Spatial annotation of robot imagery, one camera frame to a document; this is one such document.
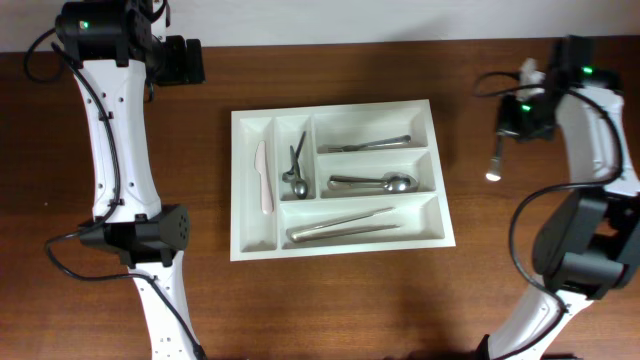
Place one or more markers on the steel spoon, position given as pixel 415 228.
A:
pixel 400 179
pixel 360 186

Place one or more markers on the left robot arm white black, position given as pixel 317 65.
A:
pixel 119 52

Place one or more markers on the small steel teaspoon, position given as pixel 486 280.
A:
pixel 289 175
pixel 299 185

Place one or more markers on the steel serving tongs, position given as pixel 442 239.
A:
pixel 336 227

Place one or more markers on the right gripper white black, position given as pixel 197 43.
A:
pixel 513 126

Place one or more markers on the pink plastic knife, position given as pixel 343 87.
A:
pixel 261 166

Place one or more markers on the white plastic cutlery tray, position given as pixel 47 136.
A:
pixel 408 178

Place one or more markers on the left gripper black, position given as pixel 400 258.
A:
pixel 192 60

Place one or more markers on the steel fork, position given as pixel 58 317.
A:
pixel 494 172
pixel 393 142

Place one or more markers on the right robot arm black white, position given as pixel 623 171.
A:
pixel 590 244

